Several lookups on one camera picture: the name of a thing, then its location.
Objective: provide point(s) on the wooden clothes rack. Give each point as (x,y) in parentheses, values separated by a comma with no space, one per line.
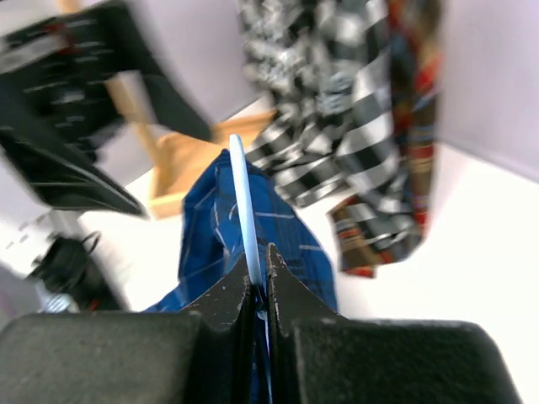
(181,160)

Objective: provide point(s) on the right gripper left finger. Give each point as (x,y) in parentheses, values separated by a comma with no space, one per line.
(126,357)

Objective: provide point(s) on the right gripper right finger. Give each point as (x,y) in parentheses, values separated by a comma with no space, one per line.
(379,362)

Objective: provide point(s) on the red brown plaid shirt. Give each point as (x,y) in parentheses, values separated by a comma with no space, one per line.
(415,60)

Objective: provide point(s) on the blue plaid shirt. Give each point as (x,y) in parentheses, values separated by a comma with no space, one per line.
(212,244)

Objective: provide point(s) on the light blue wire hanger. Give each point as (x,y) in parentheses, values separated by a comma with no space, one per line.
(250,247)

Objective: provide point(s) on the black white checkered shirt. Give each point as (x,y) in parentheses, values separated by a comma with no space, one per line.
(324,65)

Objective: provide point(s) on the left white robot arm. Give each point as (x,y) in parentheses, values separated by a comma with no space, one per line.
(55,105)

